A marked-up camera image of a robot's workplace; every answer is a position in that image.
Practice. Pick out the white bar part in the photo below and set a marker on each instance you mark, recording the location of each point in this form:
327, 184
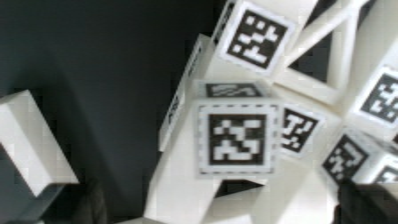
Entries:
30, 144

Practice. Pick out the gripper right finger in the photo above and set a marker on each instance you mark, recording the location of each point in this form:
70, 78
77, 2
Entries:
366, 203

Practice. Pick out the white chair back part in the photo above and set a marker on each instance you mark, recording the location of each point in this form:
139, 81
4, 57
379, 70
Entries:
315, 47

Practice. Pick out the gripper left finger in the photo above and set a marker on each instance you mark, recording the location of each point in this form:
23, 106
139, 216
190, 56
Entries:
70, 204

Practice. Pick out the white tagged cube leg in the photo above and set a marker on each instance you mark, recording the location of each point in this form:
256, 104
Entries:
238, 126

